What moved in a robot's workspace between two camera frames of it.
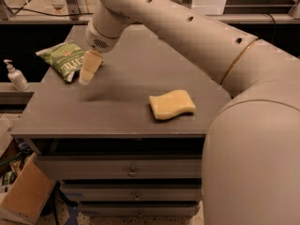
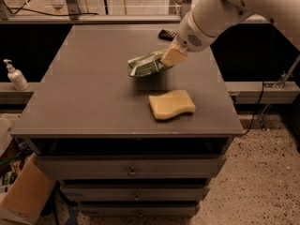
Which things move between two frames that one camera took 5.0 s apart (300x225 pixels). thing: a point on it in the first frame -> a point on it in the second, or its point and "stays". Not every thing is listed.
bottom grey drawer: (141, 208) stays
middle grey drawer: (131, 192) stays
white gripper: (99, 41) -> (191, 35)
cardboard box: (24, 187) stays
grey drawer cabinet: (99, 141) stays
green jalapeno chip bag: (65, 58) -> (148, 64)
